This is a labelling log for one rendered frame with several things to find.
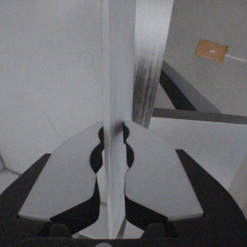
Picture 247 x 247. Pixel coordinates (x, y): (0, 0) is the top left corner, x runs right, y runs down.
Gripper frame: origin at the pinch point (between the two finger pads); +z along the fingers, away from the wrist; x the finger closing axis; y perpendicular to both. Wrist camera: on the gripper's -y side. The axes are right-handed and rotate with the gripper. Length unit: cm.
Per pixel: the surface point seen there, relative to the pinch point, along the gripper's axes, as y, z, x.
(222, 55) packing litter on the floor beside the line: 8, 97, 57
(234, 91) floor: 31, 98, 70
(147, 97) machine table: 3.8, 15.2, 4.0
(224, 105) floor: 41, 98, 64
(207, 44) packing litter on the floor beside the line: 3, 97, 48
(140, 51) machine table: -2.9, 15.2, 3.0
